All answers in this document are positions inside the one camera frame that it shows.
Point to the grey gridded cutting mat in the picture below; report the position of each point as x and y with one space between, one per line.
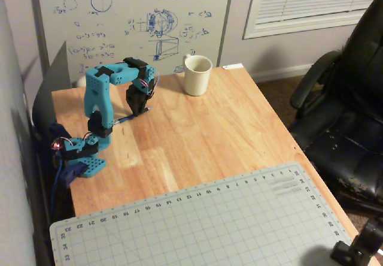
194 227

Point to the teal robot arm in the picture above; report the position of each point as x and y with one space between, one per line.
97 89

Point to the dark grey flat panel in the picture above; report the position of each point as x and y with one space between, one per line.
57 80

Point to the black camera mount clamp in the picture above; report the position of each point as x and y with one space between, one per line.
356 248

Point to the small white tag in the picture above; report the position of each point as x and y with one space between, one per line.
232 66

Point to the black leather office chair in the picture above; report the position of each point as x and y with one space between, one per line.
353 113

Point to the dark blue pen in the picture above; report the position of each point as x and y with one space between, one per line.
124 119

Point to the white window blinds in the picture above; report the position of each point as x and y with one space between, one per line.
314 2

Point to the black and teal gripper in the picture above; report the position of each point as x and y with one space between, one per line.
136 102

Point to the dark blue table clamp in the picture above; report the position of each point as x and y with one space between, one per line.
68 176

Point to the cream ceramic mug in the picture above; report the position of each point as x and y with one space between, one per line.
196 80

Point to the whiteboard with blue drawings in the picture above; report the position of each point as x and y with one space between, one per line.
125 17

